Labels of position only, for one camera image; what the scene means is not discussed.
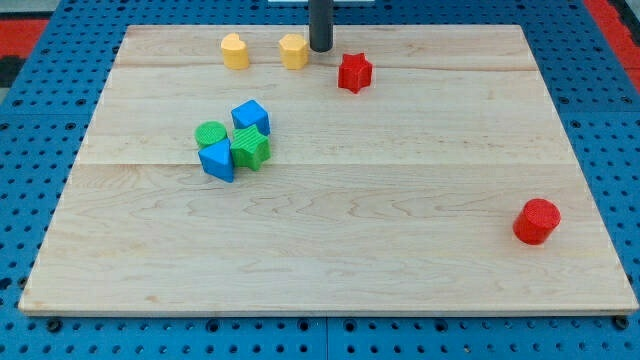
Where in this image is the blue cube block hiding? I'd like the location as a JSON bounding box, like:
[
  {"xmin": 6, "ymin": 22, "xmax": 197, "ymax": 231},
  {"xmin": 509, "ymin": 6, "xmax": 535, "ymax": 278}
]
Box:
[{"xmin": 231, "ymin": 100, "xmax": 271, "ymax": 136}]

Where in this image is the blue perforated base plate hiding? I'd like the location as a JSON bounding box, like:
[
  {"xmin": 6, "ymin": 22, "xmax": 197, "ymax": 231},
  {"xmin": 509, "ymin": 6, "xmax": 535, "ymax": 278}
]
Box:
[{"xmin": 1, "ymin": 1, "xmax": 639, "ymax": 359}]

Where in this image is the red cylinder block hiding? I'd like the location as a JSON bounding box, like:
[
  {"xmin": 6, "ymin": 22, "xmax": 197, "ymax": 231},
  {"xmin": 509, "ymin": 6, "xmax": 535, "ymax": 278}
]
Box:
[{"xmin": 512, "ymin": 198, "xmax": 561, "ymax": 246}]

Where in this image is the yellow hexagon block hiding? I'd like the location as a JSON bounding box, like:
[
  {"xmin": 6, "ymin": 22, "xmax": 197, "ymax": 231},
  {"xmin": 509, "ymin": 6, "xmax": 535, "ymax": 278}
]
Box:
[{"xmin": 278, "ymin": 33, "xmax": 308, "ymax": 70}]

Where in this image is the green star block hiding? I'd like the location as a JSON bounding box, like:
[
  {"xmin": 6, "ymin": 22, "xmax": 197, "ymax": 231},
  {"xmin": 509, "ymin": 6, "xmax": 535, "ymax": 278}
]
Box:
[{"xmin": 230, "ymin": 125, "xmax": 271, "ymax": 171}]

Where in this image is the yellow heart block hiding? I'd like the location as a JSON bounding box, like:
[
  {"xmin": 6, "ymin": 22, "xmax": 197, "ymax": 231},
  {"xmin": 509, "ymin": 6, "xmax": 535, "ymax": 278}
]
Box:
[{"xmin": 220, "ymin": 33, "xmax": 250, "ymax": 70}]

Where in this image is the wooden board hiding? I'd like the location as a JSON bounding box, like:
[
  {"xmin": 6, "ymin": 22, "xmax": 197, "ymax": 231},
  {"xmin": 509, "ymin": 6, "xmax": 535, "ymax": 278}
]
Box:
[{"xmin": 19, "ymin": 25, "xmax": 638, "ymax": 317}]

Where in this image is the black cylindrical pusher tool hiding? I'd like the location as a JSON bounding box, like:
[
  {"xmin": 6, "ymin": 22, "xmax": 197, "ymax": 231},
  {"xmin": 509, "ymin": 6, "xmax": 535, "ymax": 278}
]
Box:
[{"xmin": 308, "ymin": 0, "xmax": 334, "ymax": 53}]

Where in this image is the green cylinder block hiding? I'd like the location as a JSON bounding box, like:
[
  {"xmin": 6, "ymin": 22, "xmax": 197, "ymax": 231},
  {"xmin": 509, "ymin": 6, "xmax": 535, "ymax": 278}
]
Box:
[{"xmin": 194, "ymin": 121, "xmax": 228, "ymax": 149}]

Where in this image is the red star block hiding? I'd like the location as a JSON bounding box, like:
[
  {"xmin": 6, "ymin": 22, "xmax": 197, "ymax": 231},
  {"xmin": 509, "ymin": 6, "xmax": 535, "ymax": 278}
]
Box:
[{"xmin": 337, "ymin": 53, "xmax": 373, "ymax": 94}]

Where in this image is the blue triangle block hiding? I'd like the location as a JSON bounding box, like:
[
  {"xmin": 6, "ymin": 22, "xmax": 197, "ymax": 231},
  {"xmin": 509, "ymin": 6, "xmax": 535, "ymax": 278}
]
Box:
[{"xmin": 198, "ymin": 139, "xmax": 234, "ymax": 183}]

